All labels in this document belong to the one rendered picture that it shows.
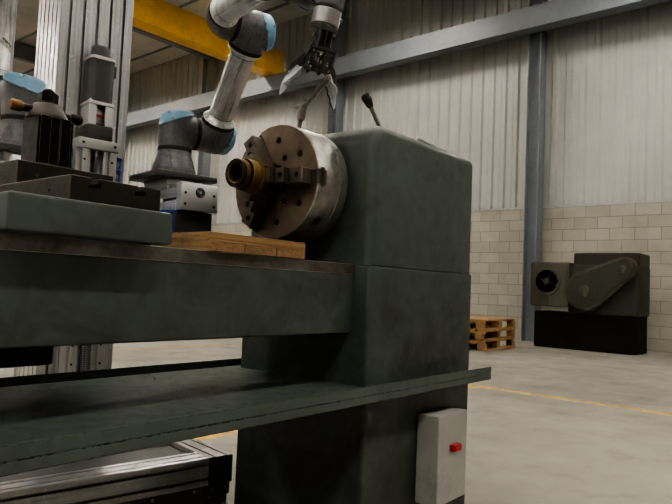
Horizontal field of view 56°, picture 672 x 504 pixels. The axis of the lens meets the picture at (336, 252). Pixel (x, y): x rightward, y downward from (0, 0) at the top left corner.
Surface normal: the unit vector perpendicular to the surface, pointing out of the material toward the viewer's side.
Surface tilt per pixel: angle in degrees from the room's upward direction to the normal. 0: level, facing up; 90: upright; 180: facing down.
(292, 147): 90
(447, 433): 90
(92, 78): 90
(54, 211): 90
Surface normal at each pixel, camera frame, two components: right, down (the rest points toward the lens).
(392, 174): 0.78, 0.00
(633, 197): -0.65, -0.07
